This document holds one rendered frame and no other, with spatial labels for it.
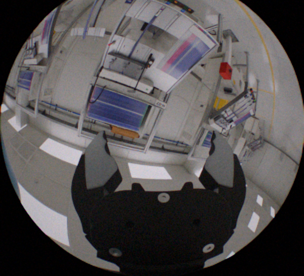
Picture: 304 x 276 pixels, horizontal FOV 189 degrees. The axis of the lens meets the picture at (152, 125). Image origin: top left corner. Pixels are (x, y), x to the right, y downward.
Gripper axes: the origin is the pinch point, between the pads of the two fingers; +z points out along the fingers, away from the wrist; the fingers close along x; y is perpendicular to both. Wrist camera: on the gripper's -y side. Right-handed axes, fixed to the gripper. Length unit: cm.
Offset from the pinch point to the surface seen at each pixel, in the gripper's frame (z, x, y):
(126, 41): 64, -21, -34
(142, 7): 48, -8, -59
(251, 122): 239, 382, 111
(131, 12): 50, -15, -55
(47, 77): 61, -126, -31
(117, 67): 70, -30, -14
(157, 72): 80, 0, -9
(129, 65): 70, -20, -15
